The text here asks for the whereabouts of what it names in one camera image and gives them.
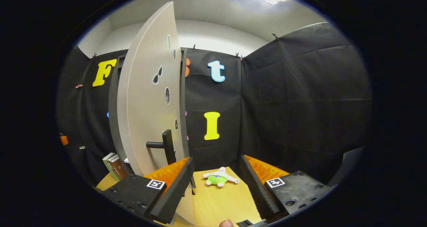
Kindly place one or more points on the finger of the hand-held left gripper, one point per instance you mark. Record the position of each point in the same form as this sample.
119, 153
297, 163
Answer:
64, 140

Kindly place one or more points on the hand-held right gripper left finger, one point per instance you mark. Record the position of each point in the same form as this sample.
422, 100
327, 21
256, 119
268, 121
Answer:
175, 193

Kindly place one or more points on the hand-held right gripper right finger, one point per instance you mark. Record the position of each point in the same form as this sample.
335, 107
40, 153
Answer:
257, 190

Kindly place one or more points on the beige cabinet door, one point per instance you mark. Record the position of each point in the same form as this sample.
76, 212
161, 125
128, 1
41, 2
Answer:
143, 120

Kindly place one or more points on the green and white plush toy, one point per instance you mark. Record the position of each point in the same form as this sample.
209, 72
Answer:
217, 179

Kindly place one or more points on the thick brown book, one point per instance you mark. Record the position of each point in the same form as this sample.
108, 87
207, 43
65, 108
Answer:
119, 169

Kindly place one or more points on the dark grey panel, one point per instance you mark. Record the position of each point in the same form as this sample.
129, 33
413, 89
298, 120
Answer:
347, 163

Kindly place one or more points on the black backdrop cloth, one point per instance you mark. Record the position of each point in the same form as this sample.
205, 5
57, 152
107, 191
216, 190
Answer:
300, 103

